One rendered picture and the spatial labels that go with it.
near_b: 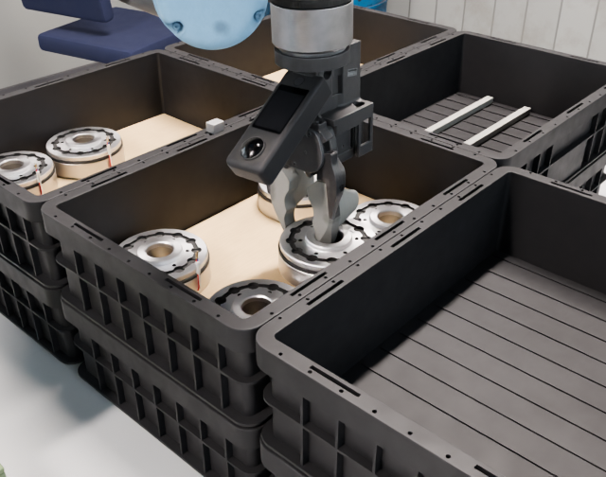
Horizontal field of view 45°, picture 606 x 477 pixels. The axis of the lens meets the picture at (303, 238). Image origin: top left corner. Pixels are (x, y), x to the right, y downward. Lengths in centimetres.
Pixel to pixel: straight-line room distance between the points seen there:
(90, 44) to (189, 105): 163
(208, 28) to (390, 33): 90
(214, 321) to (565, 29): 264
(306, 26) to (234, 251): 30
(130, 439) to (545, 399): 42
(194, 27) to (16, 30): 317
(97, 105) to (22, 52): 255
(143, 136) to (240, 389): 59
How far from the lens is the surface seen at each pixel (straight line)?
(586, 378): 73
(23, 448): 85
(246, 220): 90
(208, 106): 113
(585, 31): 308
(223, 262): 83
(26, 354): 96
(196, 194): 89
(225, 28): 50
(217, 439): 72
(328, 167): 71
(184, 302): 61
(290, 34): 67
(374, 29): 140
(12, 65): 368
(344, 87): 73
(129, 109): 118
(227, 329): 58
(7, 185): 83
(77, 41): 282
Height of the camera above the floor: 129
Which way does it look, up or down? 32 degrees down
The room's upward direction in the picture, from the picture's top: straight up
